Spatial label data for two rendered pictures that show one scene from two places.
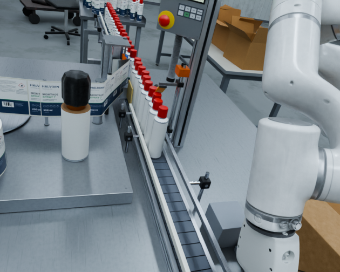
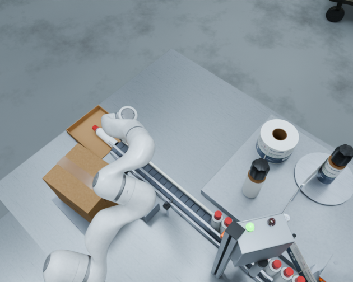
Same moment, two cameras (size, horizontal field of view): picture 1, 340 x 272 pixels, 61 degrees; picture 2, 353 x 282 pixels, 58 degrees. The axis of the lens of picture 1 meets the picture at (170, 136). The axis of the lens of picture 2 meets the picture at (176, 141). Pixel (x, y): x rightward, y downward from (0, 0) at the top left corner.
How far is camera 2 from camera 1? 159 cm
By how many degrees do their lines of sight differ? 88
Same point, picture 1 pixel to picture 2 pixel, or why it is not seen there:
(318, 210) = not seen: hidden behind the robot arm
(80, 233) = (205, 164)
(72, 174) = (235, 177)
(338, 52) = (109, 209)
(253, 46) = not seen: outside the picture
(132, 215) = (194, 187)
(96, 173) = (227, 187)
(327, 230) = (101, 165)
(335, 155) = (112, 115)
